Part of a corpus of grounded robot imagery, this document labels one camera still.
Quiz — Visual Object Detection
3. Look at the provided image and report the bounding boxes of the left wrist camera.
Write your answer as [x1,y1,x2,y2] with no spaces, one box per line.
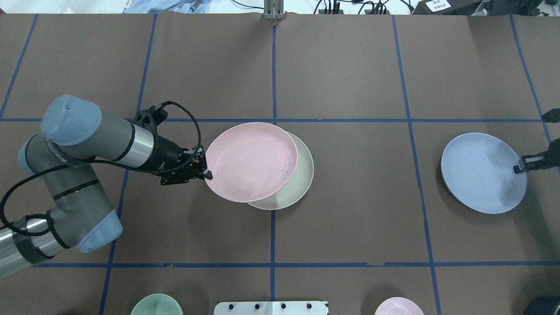
[132,105,168,134]

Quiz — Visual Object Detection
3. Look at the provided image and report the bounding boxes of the pink bowl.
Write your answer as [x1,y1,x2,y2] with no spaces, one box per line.
[374,297,424,315]

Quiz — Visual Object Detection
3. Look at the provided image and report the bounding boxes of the aluminium frame post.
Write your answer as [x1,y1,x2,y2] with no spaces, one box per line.
[263,0,285,20]

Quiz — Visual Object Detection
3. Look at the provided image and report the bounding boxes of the pink plate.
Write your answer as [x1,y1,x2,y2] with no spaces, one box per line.
[206,122,298,203]

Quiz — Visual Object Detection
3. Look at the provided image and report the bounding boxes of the light blue plate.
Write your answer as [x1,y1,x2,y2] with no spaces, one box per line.
[440,132,527,214]

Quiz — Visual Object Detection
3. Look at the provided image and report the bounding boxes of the dark pot with glass lid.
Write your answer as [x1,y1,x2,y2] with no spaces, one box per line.
[523,296,560,315]

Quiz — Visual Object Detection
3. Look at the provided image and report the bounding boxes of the green bowl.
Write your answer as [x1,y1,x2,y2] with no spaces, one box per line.
[130,294,184,315]

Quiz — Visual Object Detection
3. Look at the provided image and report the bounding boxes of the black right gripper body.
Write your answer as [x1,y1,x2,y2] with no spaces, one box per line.
[523,138,560,172]

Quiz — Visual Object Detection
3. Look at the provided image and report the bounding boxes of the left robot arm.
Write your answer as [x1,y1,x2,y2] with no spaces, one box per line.
[1,95,213,279]

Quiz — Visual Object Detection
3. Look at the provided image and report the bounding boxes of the beige plate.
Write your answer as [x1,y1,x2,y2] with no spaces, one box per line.
[248,133,314,210]

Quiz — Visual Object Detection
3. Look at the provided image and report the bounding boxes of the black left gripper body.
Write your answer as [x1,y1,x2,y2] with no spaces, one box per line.
[160,147,208,186]

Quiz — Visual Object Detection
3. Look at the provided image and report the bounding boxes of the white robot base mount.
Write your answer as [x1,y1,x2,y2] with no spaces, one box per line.
[213,301,329,315]

